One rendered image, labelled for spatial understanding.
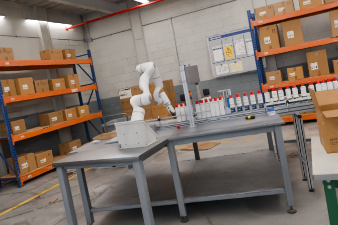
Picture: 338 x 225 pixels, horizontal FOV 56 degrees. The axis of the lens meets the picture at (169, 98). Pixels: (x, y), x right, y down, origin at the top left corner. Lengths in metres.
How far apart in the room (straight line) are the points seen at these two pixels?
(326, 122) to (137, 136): 1.56
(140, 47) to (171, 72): 1.09
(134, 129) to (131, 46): 6.23
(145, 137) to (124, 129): 0.22
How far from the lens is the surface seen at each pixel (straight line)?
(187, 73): 3.37
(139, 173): 2.59
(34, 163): 6.67
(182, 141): 3.03
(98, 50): 9.53
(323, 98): 2.32
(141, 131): 2.82
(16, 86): 6.65
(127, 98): 7.33
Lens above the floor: 1.35
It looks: 3 degrees down
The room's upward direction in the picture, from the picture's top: 11 degrees counter-clockwise
